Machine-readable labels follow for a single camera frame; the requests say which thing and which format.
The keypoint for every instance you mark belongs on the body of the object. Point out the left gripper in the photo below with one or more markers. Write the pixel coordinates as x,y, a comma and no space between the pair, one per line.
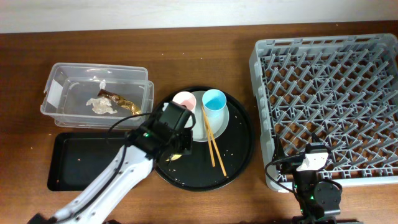
188,145

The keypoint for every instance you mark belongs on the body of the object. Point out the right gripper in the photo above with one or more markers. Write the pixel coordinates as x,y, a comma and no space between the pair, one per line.
291,164

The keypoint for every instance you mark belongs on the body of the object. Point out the yellow bowl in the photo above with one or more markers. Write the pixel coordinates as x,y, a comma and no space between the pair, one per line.
173,157

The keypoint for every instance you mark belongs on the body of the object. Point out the wooden chopstick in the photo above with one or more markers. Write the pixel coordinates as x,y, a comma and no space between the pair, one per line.
208,137
215,146

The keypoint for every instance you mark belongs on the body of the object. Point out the pink cup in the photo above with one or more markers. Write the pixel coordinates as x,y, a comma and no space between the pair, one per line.
186,99

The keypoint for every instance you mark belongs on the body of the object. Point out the gold snack wrapper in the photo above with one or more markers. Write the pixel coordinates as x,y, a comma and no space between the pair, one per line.
120,101

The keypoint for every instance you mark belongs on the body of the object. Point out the white tissue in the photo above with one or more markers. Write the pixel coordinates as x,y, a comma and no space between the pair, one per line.
101,105

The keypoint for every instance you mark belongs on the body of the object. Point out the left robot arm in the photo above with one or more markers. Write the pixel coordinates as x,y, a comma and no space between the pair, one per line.
130,166

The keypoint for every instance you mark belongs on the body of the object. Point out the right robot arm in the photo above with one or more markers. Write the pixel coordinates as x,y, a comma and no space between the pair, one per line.
319,199

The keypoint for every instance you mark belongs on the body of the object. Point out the grey dishwasher rack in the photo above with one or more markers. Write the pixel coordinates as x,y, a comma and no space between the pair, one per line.
343,89

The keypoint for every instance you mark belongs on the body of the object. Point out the light grey plate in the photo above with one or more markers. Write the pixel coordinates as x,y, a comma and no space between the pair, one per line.
218,124

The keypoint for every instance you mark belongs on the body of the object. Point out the round black tray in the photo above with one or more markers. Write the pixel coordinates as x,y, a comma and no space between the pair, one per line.
195,172

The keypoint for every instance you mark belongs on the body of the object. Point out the blue cup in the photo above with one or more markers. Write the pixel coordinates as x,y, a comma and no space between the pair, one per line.
214,102

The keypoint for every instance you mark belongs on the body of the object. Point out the black rectangular tray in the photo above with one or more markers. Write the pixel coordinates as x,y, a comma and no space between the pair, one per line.
78,158

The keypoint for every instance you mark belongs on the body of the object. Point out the clear plastic bin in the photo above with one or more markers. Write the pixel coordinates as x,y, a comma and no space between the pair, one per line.
78,95

